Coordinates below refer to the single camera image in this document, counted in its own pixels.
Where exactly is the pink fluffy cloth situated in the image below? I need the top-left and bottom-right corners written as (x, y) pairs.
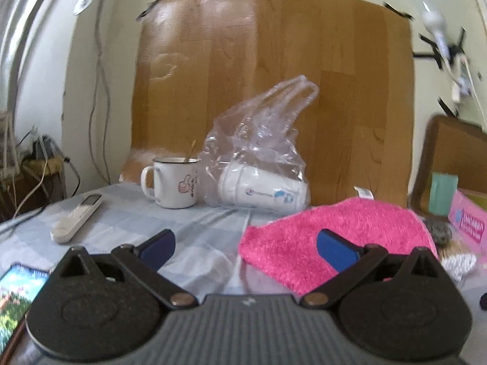
top-left (239, 197), bottom-right (437, 295)

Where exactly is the cotton swabs bag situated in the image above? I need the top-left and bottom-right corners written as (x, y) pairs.
top-left (437, 240), bottom-right (477, 283)

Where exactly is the checked blue grey tablecloth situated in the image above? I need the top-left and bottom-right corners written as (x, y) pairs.
top-left (1, 184), bottom-right (486, 364)

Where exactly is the white enamel mug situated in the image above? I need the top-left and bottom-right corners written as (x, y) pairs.
top-left (140, 157), bottom-right (199, 209)

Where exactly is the white remote control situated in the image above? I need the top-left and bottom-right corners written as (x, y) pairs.
top-left (50, 194), bottom-right (102, 245)

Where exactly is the white paper cups stack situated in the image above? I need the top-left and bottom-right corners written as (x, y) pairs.
top-left (218, 162), bottom-right (309, 214)

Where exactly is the wooden stick in mug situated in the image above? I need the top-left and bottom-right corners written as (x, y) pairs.
top-left (184, 140), bottom-right (196, 163)

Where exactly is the teal paper card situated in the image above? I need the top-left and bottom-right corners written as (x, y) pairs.
top-left (428, 172), bottom-right (458, 217)

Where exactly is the clear plastic bag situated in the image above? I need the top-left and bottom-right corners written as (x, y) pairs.
top-left (200, 75), bottom-right (320, 208)

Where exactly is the pink macaron box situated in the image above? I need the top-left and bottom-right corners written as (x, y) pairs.
top-left (448, 189), bottom-right (487, 269)

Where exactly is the smartphone with lit screen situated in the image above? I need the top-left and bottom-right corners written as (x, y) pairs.
top-left (1, 263), bottom-right (50, 355)

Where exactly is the brown mesh chair back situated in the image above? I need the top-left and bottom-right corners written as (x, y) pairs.
top-left (408, 115), bottom-right (486, 217)

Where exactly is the wood-pattern vinyl backdrop sheet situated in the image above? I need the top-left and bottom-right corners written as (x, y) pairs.
top-left (118, 0), bottom-right (417, 210)

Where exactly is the white power strip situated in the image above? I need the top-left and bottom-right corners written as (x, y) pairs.
top-left (451, 54), bottom-right (472, 104)

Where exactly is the white light bulb lamp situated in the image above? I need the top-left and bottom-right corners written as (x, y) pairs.
top-left (420, 1), bottom-right (450, 60)

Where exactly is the black wall cable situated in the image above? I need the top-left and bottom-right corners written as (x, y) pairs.
top-left (87, 0), bottom-right (112, 186)

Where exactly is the round white wall fixture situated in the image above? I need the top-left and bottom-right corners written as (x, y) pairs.
top-left (73, 0), bottom-right (93, 16)

